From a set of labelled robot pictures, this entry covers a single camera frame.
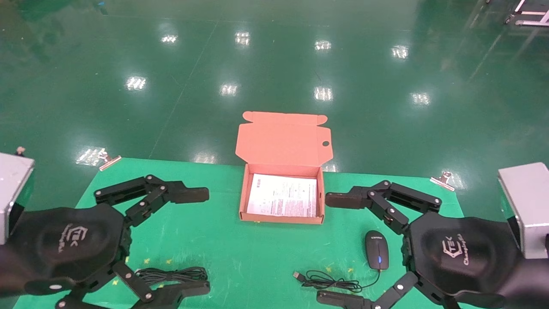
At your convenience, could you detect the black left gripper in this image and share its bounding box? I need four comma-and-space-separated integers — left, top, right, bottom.
9, 174, 210, 297

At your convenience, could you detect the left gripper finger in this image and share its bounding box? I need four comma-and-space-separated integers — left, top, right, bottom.
56, 263, 211, 309

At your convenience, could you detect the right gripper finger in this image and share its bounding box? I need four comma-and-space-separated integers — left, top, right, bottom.
325, 180, 443, 235
317, 270, 450, 309

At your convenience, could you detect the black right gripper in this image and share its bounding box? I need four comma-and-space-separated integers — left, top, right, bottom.
402, 213, 526, 297

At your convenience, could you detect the black data cable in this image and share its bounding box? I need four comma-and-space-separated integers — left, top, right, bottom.
135, 267, 209, 286

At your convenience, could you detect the orange cardboard box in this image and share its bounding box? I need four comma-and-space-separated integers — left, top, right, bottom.
235, 111, 333, 225

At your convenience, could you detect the white printed paper sheet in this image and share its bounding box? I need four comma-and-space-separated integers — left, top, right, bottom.
247, 173, 318, 218

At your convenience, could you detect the metal binder clip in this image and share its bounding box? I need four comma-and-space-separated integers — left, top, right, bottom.
430, 171, 456, 192
98, 149, 122, 172

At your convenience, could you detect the green table mat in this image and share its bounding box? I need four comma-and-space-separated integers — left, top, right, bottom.
13, 158, 477, 309

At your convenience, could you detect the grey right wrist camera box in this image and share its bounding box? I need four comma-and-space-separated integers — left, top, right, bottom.
498, 162, 549, 260

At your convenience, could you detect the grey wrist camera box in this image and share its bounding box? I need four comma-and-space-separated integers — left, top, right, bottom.
498, 162, 549, 260
0, 147, 35, 245

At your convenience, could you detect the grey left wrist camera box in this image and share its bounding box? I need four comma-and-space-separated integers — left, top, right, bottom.
0, 147, 35, 245

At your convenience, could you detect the white wheeled cart frame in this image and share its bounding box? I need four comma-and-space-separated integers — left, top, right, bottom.
505, 0, 549, 27

